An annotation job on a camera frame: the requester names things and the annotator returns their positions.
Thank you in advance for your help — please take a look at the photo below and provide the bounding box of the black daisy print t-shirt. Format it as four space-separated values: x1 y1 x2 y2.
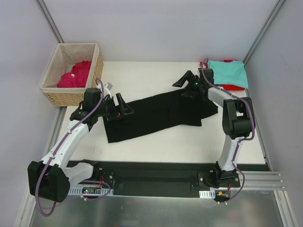
104 89 218 143

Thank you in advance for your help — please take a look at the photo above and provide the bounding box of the red t-shirt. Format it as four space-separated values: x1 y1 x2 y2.
199 60 245 91

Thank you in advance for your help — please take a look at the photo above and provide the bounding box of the teal t-shirt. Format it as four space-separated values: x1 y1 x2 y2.
207 60 249 89

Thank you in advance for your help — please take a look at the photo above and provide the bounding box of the wicker basket with liner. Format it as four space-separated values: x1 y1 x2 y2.
40 43 104 107

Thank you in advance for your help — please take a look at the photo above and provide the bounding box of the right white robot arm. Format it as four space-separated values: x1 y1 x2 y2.
172 68 255 188

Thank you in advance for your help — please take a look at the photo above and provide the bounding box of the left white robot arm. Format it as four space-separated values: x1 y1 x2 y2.
27 88 134 202

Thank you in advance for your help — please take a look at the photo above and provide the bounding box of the pink t-shirt in basket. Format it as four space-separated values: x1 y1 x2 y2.
57 61 91 88

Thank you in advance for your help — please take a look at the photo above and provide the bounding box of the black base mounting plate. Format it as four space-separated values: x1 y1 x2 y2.
72 160 244 197

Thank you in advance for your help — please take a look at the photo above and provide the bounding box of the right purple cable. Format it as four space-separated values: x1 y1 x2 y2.
197 58 256 205

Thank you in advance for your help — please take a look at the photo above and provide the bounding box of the purple cable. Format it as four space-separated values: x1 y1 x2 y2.
35 78 112 217
197 58 256 205

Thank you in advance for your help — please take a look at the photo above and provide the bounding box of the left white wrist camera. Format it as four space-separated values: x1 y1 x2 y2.
104 82 113 96

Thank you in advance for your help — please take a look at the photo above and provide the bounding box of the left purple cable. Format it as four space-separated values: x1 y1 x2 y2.
35 78 112 217

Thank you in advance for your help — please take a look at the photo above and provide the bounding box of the left white cable duct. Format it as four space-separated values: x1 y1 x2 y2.
68 186 114 196

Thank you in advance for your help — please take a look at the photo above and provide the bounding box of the white cable duct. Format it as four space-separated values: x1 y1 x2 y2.
68 186 114 196
199 190 215 199

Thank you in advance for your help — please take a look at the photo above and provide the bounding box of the right white cable duct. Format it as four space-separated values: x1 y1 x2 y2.
199 190 215 199

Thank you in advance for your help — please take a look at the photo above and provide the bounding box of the right aluminium frame post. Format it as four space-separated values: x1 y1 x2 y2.
243 0 287 66

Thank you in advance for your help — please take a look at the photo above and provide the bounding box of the aluminium frame post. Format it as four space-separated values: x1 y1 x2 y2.
36 0 64 44
243 0 287 66

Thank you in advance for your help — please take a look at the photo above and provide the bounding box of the left aluminium frame post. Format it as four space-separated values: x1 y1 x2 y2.
36 0 64 44

